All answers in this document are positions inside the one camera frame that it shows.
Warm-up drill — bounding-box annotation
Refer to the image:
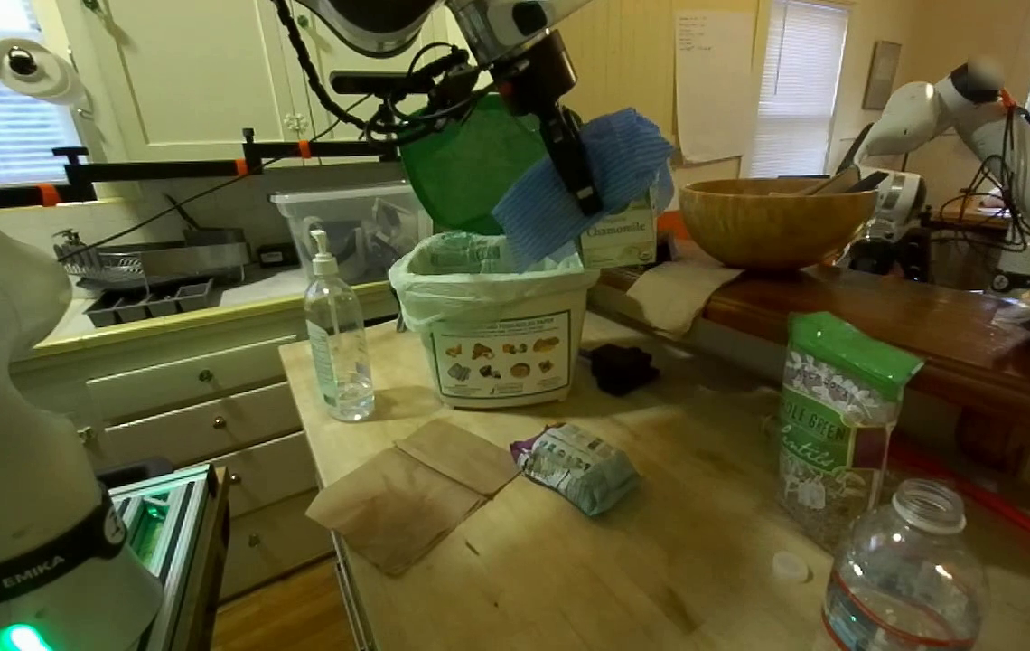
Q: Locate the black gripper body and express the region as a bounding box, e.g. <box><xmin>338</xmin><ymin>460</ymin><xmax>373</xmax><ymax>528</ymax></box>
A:
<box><xmin>480</xmin><ymin>33</ymin><xmax>573</xmax><ymax>108</ymax></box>

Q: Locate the blue striped cloth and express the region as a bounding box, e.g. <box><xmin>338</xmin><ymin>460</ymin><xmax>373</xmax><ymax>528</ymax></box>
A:
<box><xmin>488</xmin><ymin>106</ymin><xmax>679</xmax><ymax>272</ymax></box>

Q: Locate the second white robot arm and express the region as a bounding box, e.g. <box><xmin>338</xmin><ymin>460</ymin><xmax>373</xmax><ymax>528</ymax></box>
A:
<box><xmin>854</xmin><ymin>63</ymin><xmax>1030</xmax><ymax>278</ymax></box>

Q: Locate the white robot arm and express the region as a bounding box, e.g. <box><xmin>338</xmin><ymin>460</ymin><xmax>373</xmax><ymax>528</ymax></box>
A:
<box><xmin>0</xmin><ymin>232</ymin><xmax>161</xmax><ymax>651</ymax></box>

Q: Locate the green bin lid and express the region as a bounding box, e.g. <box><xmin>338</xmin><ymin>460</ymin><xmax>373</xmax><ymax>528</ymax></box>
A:
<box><xmin>400</xmin><ymin>93</ymin><xmax>544</xmax><ymax>237</ymax></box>

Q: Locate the white bin liner bag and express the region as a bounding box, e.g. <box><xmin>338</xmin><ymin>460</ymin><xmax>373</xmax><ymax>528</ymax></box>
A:
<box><xmin>386</xmin><ymin>232</ymin><xmax>596</xmax><ymax>329</ymax></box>

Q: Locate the white compost bin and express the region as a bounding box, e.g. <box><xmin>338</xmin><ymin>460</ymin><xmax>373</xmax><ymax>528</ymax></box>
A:
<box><xmin>391</xmin><ymin>229</ymin><xmax>601</xmax><ymax>411</ymax></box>

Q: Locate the wooden bowl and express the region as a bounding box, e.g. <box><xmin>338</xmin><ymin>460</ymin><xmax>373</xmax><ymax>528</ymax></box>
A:
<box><xmin>679</xmin><ymin>176</ymin><xmax>874</xmax><ymax>272</ymax></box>

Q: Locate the clear storage container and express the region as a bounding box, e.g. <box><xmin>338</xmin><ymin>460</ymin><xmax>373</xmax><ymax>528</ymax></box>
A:
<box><xmin>274</xmin><ymin>181</ymin><xmax>431</xmax><ymax>284</ymax></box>

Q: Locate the black cloth lump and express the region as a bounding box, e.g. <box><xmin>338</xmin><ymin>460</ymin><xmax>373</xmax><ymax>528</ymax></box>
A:
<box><xmin>590</xmin><ymin>343</ymin><xmax>659</xmax><ymax>397</ymax></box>

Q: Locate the hand sanitizer pump bottle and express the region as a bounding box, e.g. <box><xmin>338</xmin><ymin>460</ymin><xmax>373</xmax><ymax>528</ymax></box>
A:
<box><xmin>305</xmin><ymin>229</ymin><xmax>376</xmax><ymax>422</ymax></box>

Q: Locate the crumpled purple snack wrapper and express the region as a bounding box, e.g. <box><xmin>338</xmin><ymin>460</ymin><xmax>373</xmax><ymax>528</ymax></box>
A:
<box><xmin>511</xmin><ymin>422</ymin><xmax>639</xmax><ymax>519</ymax></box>

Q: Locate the green granola bag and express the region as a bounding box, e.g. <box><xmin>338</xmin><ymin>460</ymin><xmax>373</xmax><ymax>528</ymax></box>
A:
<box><xmin>778</xmin><ymin>313</ymin><xmax>921</xmax><ymax>546</ymax></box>

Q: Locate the paper towel roll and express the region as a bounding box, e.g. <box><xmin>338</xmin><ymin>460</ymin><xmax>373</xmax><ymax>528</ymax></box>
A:
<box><xmin>0</xmin><ymin>35</ymin><xmax>91</xmax><ymax>114</ymax></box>

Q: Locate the clear plastic jar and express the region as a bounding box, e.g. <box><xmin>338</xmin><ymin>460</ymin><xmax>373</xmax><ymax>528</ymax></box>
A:
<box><xmin>817</xmin><ymin>476</ymin><xmax>988</xmax><ymax>651</ymax></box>

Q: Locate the paper sheet on wall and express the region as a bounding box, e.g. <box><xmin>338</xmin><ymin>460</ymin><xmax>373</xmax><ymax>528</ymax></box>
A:
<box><xmin>674</xmin><ymin>6</ymin><xmax>755</xmax><ymax>162</ymax></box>

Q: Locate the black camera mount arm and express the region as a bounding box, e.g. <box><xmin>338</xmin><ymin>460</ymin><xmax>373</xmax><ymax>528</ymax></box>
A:
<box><xmin>50</xmin><ymin>126</ymin><xmax>409</xmax><ymax>196</ymax></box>

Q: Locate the red cable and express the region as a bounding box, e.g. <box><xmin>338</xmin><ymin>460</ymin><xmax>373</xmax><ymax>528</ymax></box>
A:
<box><xmin>889</xmin><ymin>434</ymin><xmax>1030</xmax><ymax>574</ymax></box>

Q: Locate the aluminium extrusion frame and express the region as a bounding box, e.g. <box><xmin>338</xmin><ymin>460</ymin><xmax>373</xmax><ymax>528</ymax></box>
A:
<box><xmin>113</xmin><ymin>462</ymin><xmax>232</xmax><ymax>651</ymax></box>

